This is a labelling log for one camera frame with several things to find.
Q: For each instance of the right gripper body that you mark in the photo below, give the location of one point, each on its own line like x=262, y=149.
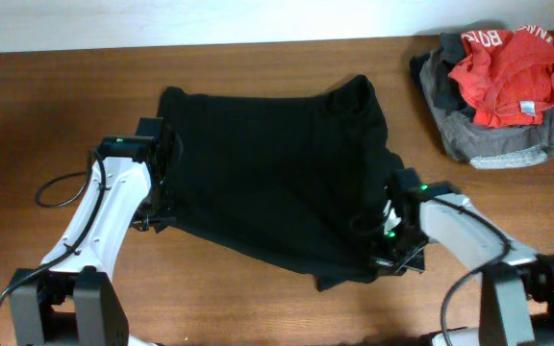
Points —
x=401, y=248

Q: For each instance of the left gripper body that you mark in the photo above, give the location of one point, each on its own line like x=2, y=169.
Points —
x=159, y=204

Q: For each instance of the black polo shirt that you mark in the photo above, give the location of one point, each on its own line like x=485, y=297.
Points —
x=295, y=182

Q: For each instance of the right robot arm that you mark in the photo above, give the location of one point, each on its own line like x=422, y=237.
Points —
x=517, y=282

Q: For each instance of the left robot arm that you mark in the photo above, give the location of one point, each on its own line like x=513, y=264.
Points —
x=69, y=299

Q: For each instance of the grey garment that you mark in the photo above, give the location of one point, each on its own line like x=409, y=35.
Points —
x=462, y=140

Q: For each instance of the red t-shirt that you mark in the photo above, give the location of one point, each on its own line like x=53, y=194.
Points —
x=507, y=76

